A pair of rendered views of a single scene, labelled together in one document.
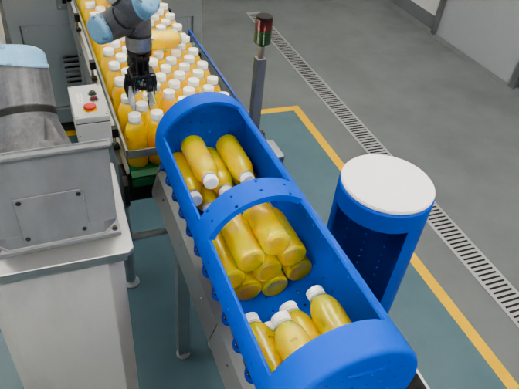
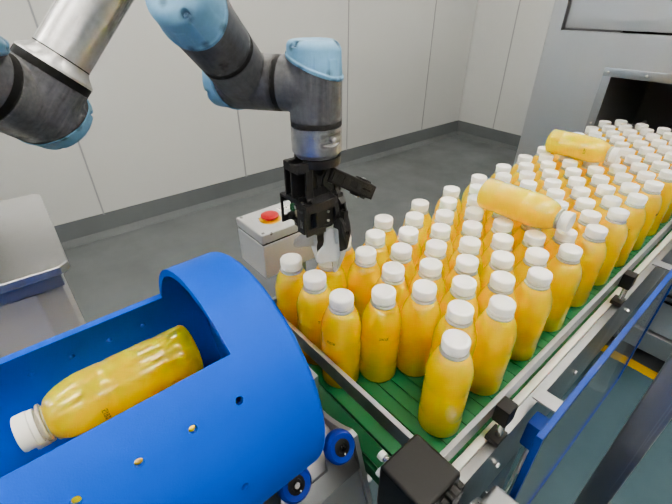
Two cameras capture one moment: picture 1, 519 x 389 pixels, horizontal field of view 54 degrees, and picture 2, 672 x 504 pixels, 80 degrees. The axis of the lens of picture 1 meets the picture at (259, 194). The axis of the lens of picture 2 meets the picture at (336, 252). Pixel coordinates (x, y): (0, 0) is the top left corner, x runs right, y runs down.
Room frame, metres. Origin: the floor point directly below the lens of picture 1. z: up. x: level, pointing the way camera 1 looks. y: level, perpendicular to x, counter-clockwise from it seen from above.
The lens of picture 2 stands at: (1.26, -0.18, 1.48)
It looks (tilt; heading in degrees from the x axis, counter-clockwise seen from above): 33 degrees down; 76
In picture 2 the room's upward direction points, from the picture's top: straight up
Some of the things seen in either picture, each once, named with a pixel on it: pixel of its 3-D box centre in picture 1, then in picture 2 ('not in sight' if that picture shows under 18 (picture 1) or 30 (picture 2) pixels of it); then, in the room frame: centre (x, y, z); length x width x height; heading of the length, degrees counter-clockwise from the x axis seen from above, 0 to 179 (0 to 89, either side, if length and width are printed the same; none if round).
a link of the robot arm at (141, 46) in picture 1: (140, 42); (318, 140); (1.37, 0.39, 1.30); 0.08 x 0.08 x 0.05
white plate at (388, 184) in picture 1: (387, 182); not in sight; (1.20, -0.37, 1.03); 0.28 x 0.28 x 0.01
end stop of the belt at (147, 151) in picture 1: (190, 145); (333, 371); (1.36, 0.24, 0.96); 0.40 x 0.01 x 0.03; 116
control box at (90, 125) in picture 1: (89, 113); (291, 231); (1.34, 0.56, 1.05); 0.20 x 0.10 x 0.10; 26
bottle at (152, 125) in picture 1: (157, 138); (316, 320); (1.35, 0.35, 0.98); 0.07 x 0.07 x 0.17
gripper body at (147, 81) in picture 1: (140, 69); (314, 191); (1.37, 0.39, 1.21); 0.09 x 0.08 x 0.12; 26
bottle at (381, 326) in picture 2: not in sight; (380, 336); (1.45, 0.28, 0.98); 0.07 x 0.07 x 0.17
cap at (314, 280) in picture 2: (157, 113); (314, 279); (1.35, 0.35, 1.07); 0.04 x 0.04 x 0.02
